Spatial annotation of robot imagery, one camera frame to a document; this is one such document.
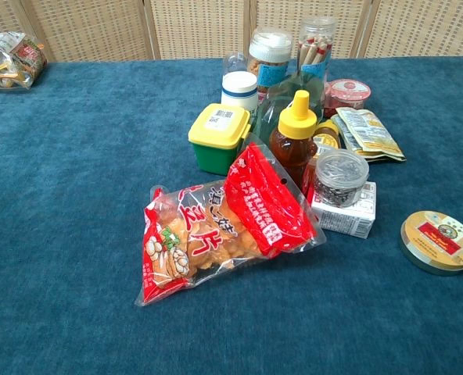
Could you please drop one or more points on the round foil-lid cup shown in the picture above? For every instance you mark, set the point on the round foil-lid cup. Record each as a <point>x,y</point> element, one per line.
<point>438,242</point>

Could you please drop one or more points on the yellow plastic box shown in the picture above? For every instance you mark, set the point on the yellow plastic box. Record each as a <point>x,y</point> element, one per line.
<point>216,129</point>

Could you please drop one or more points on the white red carton box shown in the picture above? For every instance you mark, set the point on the white red carton box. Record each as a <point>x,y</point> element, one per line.
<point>345,222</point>

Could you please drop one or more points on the red potato chips bag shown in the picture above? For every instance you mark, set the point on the red potato chips bag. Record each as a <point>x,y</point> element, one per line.
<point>255,211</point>

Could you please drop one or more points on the large honey squeeze bottle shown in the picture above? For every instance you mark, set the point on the large honey squeeze bottle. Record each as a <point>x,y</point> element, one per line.
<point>294,117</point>

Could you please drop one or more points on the white jar blue stripe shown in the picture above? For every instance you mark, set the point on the white jar blue stripe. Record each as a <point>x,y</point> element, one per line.
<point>239,88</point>

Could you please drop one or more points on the green transparent bag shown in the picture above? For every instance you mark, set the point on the green transparent bag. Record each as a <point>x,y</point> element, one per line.
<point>282,93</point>

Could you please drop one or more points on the small honey squeeze bottle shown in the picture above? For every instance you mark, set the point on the small honey squeeze bottle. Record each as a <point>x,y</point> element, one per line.
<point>327,136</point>

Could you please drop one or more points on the clear jar dark seeds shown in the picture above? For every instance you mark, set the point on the clear jar dark seeds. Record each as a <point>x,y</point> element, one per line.
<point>339,172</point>

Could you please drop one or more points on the clear empty plastic bottle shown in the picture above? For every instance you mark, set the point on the clear empty plastic bottle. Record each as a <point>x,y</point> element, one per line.
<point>235,62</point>

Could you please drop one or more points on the yellow white sachet packets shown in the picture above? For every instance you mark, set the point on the yellow white sachet packets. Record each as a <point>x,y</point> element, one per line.
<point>366,133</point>

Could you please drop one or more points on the white lid snack jar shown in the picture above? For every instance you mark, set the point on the white lid snack jar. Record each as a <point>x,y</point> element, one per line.
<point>270,47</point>

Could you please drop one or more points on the red jelly cup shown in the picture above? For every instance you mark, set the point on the red jelly cup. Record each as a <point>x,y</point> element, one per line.
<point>349,91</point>

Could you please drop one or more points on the blue table cloth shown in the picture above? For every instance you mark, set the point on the blue table cloth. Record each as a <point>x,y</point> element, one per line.
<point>79,195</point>

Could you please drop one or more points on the clear jar biscuit sticks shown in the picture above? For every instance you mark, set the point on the clear jar biscuit sticks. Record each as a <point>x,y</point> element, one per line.
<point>315,51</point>

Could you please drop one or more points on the wicker folding screen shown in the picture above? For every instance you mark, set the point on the wicker folding screen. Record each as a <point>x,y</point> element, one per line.
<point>98,27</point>

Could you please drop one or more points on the clear bag yellow snacks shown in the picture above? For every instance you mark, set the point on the clear bag yellow snacks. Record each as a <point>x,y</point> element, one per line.
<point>4,62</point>

